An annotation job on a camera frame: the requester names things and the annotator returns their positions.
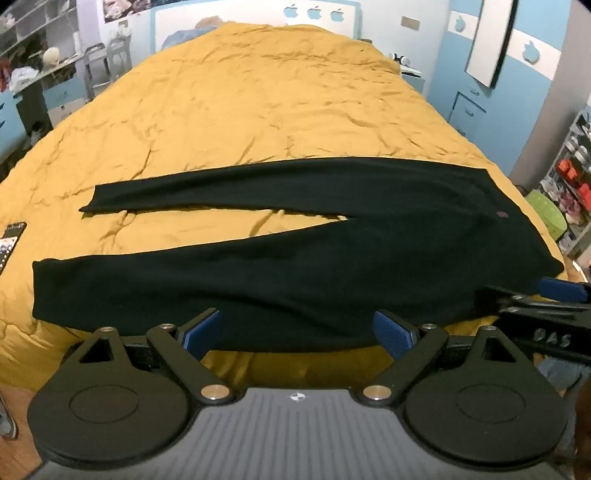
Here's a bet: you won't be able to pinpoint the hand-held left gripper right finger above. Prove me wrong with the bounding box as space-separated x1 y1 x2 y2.
361 310 527 406

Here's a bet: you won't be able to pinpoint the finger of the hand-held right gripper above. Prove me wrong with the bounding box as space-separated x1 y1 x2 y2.
478 286 591 318
536 276 591 305

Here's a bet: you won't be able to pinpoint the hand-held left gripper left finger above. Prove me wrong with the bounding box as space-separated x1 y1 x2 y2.
69 308 232 407

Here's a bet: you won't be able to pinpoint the black pants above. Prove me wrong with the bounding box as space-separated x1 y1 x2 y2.
32 156 566 352

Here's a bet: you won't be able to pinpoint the person's leg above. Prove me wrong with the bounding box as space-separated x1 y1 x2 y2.
537 355 585 396

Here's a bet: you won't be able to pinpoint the grey storage shelf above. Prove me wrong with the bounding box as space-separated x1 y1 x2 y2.
538 108 591 283

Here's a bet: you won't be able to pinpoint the blue and white wardrobe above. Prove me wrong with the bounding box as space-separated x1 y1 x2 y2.
427 0 591 177

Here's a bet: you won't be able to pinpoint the grey shoe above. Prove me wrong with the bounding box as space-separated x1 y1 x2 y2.
0 396 20 440

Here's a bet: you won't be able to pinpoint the yellow bedspread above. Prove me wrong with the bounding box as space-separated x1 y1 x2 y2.
0 23 570 391

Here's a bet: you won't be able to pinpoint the blue nightstand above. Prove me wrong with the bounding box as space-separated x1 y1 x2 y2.
399 65 426 96

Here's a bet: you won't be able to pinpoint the white wardrobe panel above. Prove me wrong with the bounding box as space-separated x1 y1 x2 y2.
464 0 520 89

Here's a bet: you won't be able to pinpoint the grey chair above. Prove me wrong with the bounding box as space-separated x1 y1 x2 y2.
83 43 112 101
107 36 133 80

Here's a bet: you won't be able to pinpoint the cluttered desk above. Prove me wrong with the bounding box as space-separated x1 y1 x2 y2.
0 50 89 155

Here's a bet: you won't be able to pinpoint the blue pillow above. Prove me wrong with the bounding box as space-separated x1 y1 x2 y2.
159 16 221 49

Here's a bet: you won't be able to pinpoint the white and blue headboard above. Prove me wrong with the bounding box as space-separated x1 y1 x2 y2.
150 0 362 51

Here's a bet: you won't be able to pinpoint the wall poster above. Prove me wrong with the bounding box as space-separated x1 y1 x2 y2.
102 0 156 24

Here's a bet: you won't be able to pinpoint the white wall shelf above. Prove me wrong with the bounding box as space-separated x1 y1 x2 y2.
0 0 80 57

